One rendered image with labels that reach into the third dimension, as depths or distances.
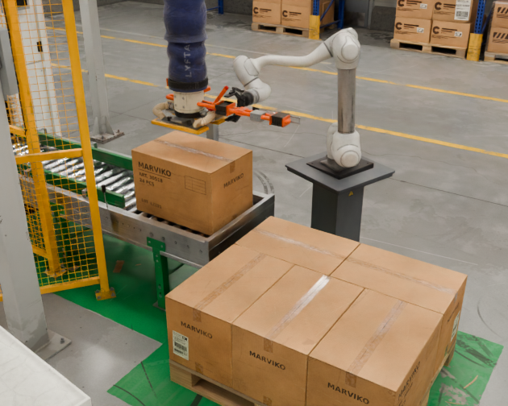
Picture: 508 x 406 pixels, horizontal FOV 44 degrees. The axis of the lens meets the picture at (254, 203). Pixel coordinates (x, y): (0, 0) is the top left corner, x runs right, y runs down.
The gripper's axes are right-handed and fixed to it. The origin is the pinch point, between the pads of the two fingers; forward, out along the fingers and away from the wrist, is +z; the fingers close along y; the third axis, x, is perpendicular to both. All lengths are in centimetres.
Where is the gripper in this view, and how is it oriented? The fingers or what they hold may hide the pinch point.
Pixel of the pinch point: (227, 108)
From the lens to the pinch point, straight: 346.2
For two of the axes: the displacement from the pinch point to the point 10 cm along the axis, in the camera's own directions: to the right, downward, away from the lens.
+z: -5.3, 3.8, -7.6
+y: 0.0, 8.9, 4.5
